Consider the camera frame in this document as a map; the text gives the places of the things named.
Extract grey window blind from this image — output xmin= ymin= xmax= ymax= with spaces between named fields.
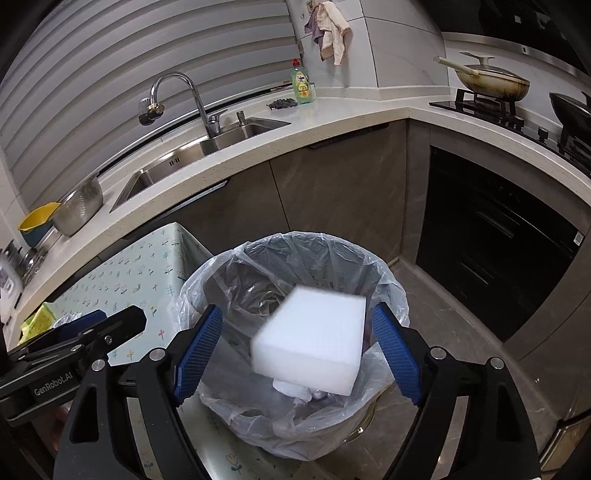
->
xmin=1 ymin=1 xmax=298 ymax=208

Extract white rice cooker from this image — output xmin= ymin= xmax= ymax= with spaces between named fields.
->
xmin=0 ymin=253 xmax=23 ymax=325

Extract stainless steel sink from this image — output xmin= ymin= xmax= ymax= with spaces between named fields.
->
xmin=111 ymin=111 xmax=290 ymax=212

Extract floral light blue tablecloth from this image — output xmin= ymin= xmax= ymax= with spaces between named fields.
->
xmin=18 ymin=221 xmax=334 ymax=480

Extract black built-in oven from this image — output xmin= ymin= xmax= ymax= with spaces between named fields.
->
xmin=417 ymin=147 xmax=584 ymax=341

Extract cream frying pan with lid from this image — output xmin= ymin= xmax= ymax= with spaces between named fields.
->
xmin=433 ymin=51 xmax=530 ymax=102

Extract trash bin with clear liner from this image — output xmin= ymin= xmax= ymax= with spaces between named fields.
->
xmin=177 ymin=232 xmax=410 ymax=461

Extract white foam sponge block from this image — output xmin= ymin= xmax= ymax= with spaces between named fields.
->
xmin=250 ymin=285 xmax=367 ymax=396

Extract yellow green wipes packet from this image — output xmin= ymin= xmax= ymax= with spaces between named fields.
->
xmin=18 ymin=302 xmax=56 ymax=345

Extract clear plastic bag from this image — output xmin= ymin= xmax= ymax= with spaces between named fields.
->
xmin=52 ymin=312 xmax=85 ymax=329

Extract white paper towel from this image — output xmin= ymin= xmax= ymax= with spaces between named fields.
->
xmin=271 ymin=379 xmax=332 ymax=404

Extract dark scrubber on counter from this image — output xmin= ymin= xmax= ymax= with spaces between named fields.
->
xmin=267 ymin=98 xmax=297 ymax=110

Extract chrome kitchen faucet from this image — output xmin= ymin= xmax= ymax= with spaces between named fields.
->
xmin=137 ymin=71 xmax=224 ymax=139

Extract hanging pink purple cloths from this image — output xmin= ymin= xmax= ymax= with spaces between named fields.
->
xmin=304 ymin=1 xmax=351 ymax=67

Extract black range hood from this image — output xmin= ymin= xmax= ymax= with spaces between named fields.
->
xmin=422 ymin=0 xmax=590 ymax=74

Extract green dish soap bottle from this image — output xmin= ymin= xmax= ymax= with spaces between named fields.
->
xmin=290 ymin=59 xmax=315 ymax=104

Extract black wok with lid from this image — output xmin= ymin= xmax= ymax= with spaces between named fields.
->
xmin=549 ymin=92 xmax=590 ymax=145

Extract stainless steel colander bowl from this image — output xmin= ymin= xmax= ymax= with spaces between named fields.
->
xmin=50 ymin=175 xmax=103 ymax=237

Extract black gas stove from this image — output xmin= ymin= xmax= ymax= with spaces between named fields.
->
xmin=430 ymin=89 xmax=590 ymax=177

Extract yellow blue colander basin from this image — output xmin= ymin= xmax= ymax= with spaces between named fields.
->
xmin=18 ymin=202 xmax=60 ymax=248

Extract round metal steamer rack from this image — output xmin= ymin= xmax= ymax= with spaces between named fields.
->
xmin=9 ymin=248 xmax=46 ymax=287

